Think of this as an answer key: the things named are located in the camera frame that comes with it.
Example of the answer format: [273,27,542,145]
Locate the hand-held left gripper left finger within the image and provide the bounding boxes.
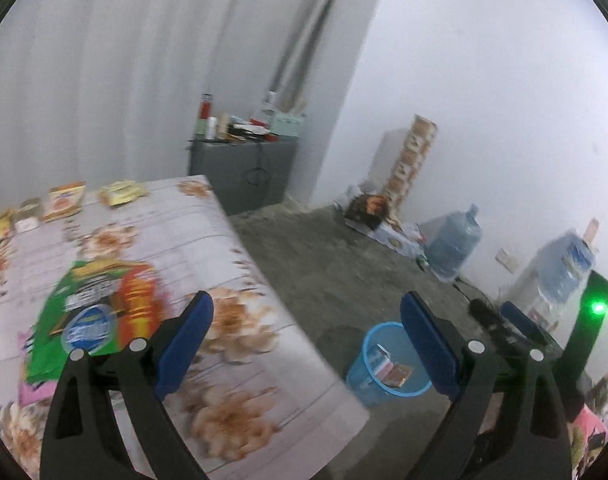
[39,290,215,480]

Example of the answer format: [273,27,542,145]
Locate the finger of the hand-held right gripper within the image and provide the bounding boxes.
[500,301,559,349]
[468,298,514,341]

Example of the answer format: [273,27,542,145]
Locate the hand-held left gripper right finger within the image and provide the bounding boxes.
[400,291,572,480]

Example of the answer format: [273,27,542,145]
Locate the orange wrapper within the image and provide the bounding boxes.
[386,364,414,389]

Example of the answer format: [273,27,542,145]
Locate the white small carton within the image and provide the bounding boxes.
[371,344,394,376]

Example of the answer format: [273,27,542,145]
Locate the red orange snack packet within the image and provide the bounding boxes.
[84,260,169,352]

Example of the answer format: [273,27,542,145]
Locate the blue plastic basket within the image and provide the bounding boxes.
[346,322,433,408]

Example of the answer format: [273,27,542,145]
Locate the green snack bag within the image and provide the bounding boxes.
[19,259,131,387]

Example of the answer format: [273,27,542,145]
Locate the white water dispenser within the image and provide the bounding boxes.
[498,265,565,332]

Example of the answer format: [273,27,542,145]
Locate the blue labelled water jug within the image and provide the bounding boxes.
[536,230,597,306]

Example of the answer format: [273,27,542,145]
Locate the pink cloth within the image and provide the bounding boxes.
[568,400,608,480]

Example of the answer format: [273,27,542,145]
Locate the white printed carton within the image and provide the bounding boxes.
[351,215,427,259]

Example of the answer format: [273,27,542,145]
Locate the black snack bag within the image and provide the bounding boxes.
[345,192,391,231]

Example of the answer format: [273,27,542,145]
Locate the pink packet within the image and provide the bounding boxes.
[17,381,58,404]

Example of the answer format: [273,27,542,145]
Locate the patterned rolled mat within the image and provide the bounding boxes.
[384,114,439,212]

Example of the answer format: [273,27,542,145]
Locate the crumpled clear plastic bag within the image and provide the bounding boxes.
[334,184,370,211]

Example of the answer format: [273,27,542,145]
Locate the grey cabinet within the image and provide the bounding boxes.
[188,139,299,217]

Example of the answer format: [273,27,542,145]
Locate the gold snack packet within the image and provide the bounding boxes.
[14,199,44,234]

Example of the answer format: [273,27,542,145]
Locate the mint storage basket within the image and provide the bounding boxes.
[271,112,306,139]

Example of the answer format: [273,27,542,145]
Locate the white plastic bag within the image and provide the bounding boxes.
[260,91,285,121]

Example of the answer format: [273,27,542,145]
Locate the white curtain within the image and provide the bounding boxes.
[0,0,357,211]

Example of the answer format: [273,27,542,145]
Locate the black power cord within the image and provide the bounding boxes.
[453,280,500,312]

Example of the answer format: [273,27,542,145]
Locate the black looped cable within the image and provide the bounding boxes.
[247,142,270,186]

